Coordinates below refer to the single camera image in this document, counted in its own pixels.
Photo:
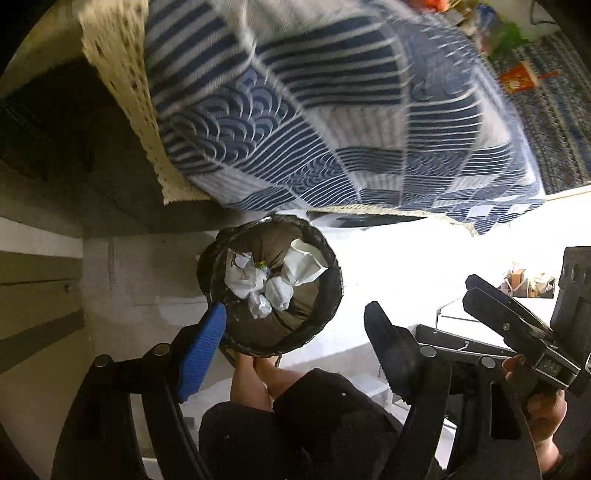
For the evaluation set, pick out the brown box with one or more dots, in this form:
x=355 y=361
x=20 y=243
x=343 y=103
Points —
x=519 y=286

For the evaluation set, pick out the person's right forearm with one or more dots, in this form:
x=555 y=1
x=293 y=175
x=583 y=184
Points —
x=547 y=454

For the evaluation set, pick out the blue patterned tablecloth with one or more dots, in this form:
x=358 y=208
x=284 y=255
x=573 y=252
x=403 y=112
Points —
x=277 y=115

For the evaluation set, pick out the large white tissue wad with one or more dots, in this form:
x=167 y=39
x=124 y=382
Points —
x=240 y=277

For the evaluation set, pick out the person's right hand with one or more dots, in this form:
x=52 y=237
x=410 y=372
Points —
x=545 y=410

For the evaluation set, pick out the black trash bin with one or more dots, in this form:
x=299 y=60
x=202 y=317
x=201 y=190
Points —
x=304 y=318

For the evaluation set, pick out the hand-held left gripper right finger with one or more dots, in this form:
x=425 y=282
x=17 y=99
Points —
x=392 y=350

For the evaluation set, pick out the small white tissue wad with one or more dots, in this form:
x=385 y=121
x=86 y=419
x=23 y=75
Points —
x=279 y=290

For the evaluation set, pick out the crushed white paper cup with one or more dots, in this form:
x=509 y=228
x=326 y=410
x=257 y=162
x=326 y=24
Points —
x=302 y=265

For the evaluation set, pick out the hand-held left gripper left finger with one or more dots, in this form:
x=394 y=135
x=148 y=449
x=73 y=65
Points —
x=198 y=355

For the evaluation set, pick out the blue patterned curtain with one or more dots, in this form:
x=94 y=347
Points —
x=558 y=124

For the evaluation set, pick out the person's dark shorts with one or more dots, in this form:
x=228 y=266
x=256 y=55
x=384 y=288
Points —
x=314 y=429

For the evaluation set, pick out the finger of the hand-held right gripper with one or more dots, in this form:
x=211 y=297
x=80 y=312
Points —
x=485 y=285
x=485 y=309

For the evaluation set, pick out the green plastic bag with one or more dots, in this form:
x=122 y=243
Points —
x=508 y=39

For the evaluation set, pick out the red paper cup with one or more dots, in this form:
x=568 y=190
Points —
x=517 y=79

